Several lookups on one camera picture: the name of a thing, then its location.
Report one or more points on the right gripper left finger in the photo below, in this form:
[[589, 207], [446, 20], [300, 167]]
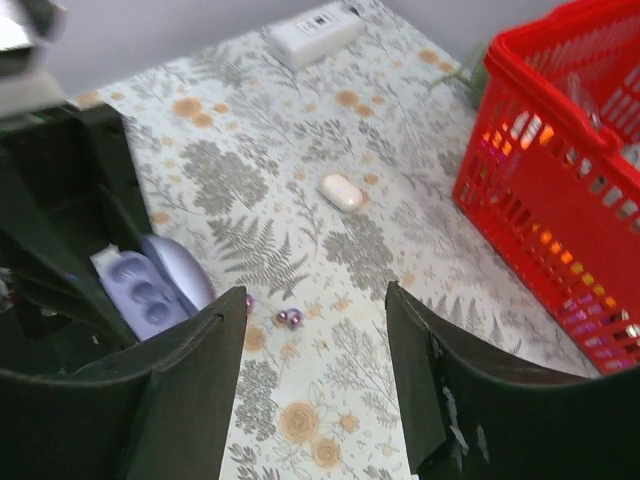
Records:
[[157, 410]]

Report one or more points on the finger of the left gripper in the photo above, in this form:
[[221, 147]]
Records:
[[69, 190]]

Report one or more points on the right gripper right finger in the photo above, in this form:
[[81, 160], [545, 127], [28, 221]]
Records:
[[470, 410]]

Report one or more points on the purple earbud charging case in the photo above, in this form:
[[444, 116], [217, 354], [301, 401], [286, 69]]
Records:
[[156, 288]]

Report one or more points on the white earbud charging case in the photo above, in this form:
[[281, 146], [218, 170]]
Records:
[[341, 193]]

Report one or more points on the purple earbud left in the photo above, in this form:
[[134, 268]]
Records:
[[250, 302]]

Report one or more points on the purple earbud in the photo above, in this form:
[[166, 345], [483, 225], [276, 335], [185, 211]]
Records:
[[250, 302], [292, 318]]

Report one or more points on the purple earbud right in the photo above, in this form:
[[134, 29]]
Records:
[[292, 318]]

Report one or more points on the red plastic shopping basket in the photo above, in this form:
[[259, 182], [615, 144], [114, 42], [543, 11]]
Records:
[[544, 178]]

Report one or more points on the white rectangular device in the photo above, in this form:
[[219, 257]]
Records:
[[313, 35]]

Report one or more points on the green round melon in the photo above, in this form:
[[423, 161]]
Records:
[[469, 79]]

